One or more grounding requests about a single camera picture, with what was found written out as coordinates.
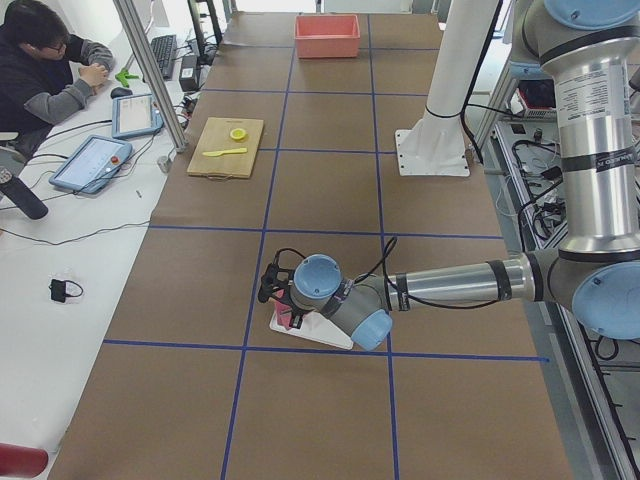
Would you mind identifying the bamboo cutting board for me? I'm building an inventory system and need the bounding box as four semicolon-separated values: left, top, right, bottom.
187;117;264;179

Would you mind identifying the pink plastic bin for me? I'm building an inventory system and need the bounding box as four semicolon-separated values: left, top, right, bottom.
295;14;361;59

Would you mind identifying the lemon slice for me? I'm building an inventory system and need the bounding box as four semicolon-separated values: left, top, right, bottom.
229;128;247;141

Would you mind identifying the far blue teach pendant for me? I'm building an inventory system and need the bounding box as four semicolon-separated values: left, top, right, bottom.
111;94;164;139

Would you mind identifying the small black clip device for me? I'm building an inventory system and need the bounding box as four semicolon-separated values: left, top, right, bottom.
49;278;84;303

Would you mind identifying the green clamp tool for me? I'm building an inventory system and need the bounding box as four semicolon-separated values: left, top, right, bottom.
115;68;139;88

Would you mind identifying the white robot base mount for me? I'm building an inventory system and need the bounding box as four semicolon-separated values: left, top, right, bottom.
395;0;502;177

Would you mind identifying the aluminium frame post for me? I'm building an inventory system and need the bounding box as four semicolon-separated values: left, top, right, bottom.
113;0;188;153

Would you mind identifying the black keyboard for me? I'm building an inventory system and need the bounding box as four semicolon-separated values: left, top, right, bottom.
150;35;177;80

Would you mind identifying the yellow plastic knife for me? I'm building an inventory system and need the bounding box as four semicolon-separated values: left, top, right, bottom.
202;147;248;158

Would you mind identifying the magenta cloth with grey edge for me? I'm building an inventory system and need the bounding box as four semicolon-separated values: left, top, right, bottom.
274;289;292;331

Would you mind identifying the blue teach pendant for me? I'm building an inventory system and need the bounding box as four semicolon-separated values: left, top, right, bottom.
49;135;133;194
111;94;164;139

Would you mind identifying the black braided camera cable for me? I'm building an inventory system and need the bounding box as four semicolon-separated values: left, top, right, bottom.
273;235;501;309

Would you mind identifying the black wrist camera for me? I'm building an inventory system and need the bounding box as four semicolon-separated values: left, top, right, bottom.
257;262;294;306

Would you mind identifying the white rectangular tray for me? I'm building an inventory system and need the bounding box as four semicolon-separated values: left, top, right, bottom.
269;312;354;350

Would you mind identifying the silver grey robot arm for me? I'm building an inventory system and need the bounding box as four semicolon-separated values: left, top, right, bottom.
259;1;639;350

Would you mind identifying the black power adapter box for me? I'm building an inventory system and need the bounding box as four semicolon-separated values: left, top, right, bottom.
179;54;200;92

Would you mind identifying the black computer mouse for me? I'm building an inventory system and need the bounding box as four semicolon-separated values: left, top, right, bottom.
110;87;133;99

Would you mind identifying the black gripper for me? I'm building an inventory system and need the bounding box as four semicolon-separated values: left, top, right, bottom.
288;300;306;329

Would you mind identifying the seated person dark vest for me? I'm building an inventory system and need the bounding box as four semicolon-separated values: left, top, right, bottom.
1;1;115;159

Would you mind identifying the near blue teach pendant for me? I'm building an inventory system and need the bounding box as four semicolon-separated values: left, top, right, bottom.
49;135;133;194

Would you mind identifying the red object at corner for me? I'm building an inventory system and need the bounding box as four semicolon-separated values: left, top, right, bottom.
0;443;49;478

